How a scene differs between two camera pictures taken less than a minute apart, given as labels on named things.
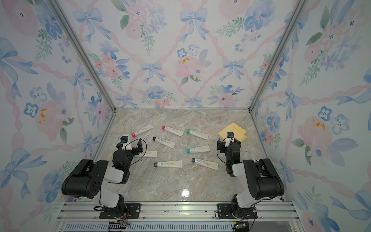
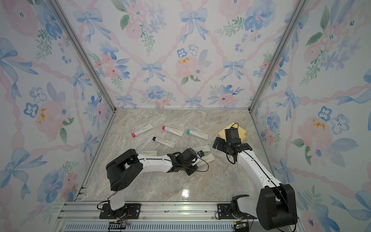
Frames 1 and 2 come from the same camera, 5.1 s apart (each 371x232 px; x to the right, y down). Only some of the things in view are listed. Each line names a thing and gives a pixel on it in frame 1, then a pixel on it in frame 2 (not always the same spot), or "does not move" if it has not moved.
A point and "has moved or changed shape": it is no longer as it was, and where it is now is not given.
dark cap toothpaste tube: (209, 164) has moved or changed shape
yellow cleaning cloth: (239, 133) does not move
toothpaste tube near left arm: (148, 153) does not move
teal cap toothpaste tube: (198, 149) does not move
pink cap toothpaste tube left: (149, 126) does not move
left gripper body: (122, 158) to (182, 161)
